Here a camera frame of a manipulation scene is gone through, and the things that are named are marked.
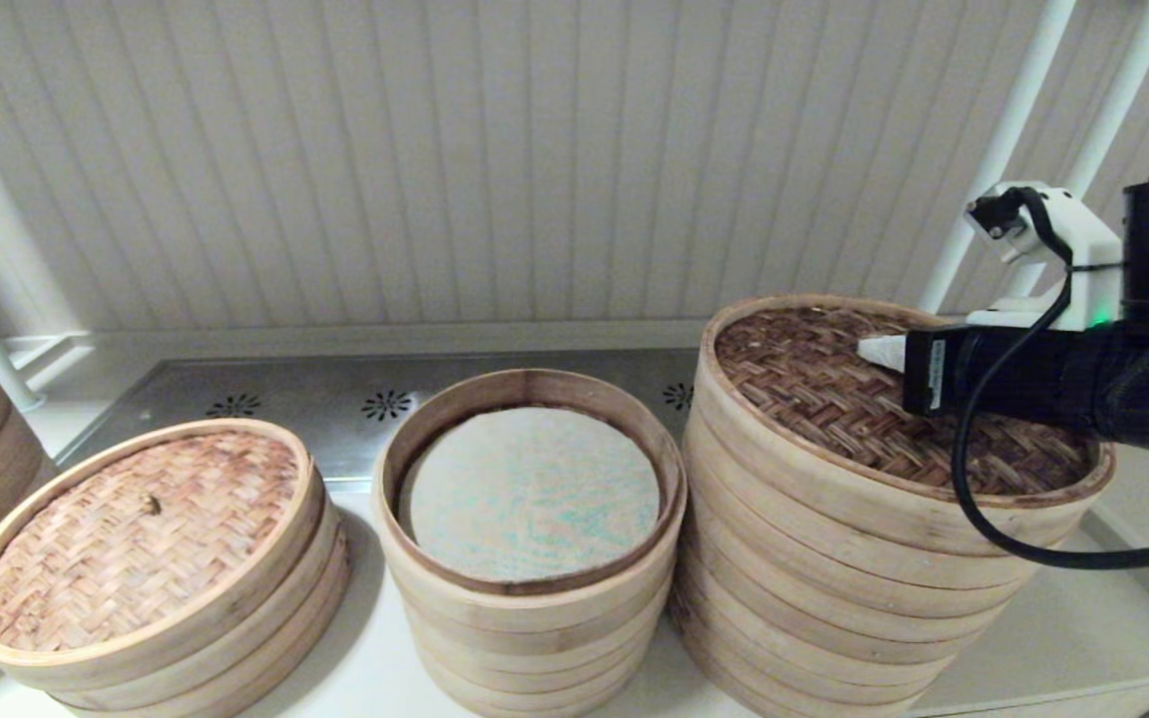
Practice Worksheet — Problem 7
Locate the dark woven bamboo steamer lid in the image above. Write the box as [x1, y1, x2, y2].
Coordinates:
[696, 292, 1117, 559]

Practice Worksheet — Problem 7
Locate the white mounted wrist camera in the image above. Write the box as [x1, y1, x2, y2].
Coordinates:
[965, 181, 1126, 330]

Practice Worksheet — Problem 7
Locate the beige cabinet door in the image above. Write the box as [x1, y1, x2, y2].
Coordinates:
[919, 680, 1149, 718]

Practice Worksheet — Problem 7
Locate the tall wide bamboo steamer stack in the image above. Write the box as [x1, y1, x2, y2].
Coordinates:
[669, 399, 1099, 718]

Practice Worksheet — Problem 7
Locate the narrow bamboo steamer stack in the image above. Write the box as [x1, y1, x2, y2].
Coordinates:
[373, 367, 688, 718]

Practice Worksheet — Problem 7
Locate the smooth black camera cable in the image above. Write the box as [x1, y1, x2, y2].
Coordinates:
[952, 187, 1149, 571]

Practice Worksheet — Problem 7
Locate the pale woven bamboo steamer lid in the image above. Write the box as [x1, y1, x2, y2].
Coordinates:
[0, 417, 328, 695]

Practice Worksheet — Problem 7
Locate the steel vent plate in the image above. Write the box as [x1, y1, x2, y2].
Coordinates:
[56, 347, 710, 482]

